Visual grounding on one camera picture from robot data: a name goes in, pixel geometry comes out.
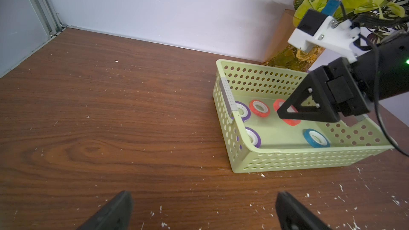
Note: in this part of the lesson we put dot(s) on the purple tape roll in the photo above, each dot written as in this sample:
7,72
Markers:
244,111
254,137

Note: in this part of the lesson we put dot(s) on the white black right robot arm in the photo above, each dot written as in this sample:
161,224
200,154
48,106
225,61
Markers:
383,72

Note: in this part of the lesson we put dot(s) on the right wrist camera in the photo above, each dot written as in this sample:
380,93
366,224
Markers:
329,29

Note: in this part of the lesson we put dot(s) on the amber vase with artificial plants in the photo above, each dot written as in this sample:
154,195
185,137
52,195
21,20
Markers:
282,55

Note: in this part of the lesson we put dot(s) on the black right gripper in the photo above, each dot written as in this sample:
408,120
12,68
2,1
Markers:
325,93

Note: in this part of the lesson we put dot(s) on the purple tape roll front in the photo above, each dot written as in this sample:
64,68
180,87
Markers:
254,137

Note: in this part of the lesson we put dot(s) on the pink tape roll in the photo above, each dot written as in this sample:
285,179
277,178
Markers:
259,108

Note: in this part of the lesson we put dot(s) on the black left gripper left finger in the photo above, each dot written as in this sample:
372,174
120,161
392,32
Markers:
114,215

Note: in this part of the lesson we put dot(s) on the blue tape roll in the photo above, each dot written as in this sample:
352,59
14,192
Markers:
316,139

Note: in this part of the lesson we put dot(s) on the red tape roll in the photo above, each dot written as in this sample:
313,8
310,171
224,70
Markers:
292,122

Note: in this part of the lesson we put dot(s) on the light green perforated storage basket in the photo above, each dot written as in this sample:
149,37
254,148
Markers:
283,146

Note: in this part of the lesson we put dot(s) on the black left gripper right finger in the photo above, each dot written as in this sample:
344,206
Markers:
293,215

